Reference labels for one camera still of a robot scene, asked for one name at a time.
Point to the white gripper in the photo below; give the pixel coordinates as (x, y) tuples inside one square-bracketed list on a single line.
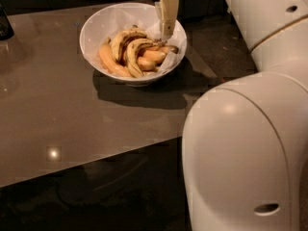
[(167, 11)]

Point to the spotted yellow banana front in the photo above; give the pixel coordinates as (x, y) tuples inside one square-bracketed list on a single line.
[(134, 50)]

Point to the spotted yellow banana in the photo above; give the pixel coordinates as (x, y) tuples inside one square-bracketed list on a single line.
[(118, 42), (134, 50)]

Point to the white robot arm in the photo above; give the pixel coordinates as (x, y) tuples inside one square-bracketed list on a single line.
[(245, 142)]

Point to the white paper bowl liner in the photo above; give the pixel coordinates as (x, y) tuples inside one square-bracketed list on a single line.
[(124, 42)]

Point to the orange banana far right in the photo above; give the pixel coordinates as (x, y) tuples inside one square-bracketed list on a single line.
[(168, 48)]

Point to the orange banana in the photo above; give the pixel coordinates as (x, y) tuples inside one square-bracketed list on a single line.
[(146, 64), (157, 56), (168, 48), (108, 62)]

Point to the orange banana upper right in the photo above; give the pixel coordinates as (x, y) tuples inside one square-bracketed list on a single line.
[(157, 56)]

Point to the white ceramic bowl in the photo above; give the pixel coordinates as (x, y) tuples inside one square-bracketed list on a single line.
[(109, 21)]

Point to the spotted yellow banana back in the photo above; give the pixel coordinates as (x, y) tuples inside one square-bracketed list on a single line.
[(118, 42)]

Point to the orange banana middle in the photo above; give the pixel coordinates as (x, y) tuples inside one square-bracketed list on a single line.
[(146, 64)]

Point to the orange banana left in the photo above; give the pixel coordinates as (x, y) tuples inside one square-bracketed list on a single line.
[(108, 62)]

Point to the dark object table corner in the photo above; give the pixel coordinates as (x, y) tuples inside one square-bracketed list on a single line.
[(6, 29)]

